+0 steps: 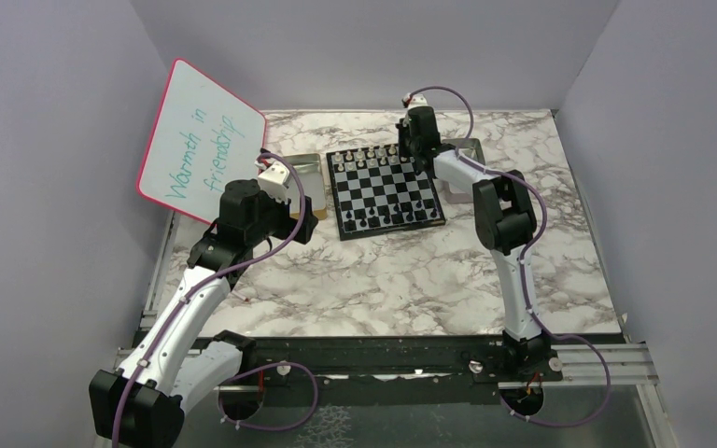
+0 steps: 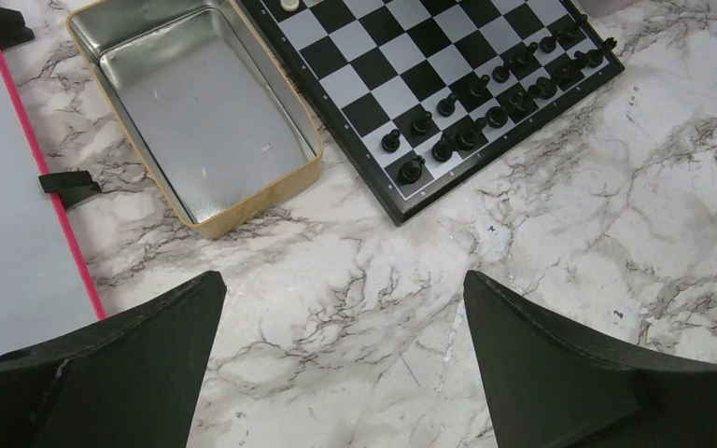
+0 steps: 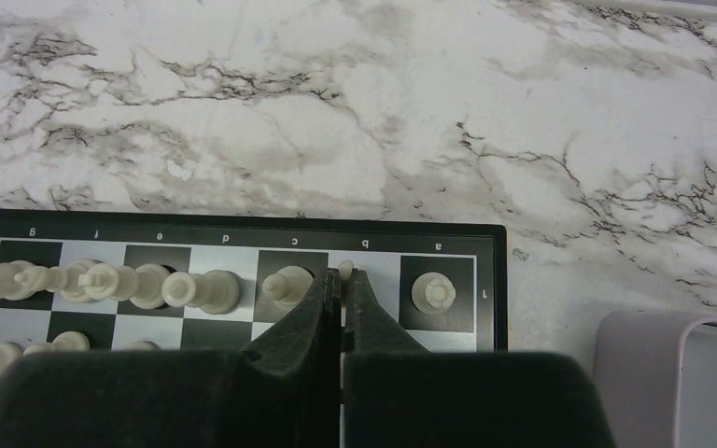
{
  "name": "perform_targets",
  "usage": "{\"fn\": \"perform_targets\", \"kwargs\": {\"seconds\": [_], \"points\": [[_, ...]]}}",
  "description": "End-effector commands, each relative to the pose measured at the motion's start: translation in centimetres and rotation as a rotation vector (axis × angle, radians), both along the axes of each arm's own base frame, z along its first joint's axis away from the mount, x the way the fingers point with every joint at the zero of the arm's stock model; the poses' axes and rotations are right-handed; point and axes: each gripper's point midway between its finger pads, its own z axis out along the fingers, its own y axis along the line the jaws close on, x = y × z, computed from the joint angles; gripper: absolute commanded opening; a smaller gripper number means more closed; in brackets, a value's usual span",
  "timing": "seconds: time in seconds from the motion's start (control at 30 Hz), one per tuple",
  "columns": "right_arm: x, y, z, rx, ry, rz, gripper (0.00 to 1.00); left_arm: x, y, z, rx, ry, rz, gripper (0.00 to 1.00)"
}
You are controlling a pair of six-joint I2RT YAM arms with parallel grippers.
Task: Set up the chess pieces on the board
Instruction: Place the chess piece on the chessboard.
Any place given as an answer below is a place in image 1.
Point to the pink framed whiteboard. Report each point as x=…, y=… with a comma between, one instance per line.
x=203, y=137

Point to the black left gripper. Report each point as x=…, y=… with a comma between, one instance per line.
x=289, y=223

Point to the silver metal tin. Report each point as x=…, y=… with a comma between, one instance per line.
x=457, y=177

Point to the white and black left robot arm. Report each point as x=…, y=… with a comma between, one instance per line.
x=145, y=400

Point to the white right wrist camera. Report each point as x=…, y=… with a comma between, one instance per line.
x=412, y=101

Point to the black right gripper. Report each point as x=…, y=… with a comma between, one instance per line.
x=402, y=128

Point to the right aluminium extrusion rail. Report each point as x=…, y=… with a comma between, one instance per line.
x=622, y=363

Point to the black and white chessboard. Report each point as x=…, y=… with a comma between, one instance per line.
x=380, y=188

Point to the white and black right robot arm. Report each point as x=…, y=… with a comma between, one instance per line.
x=505, y=224

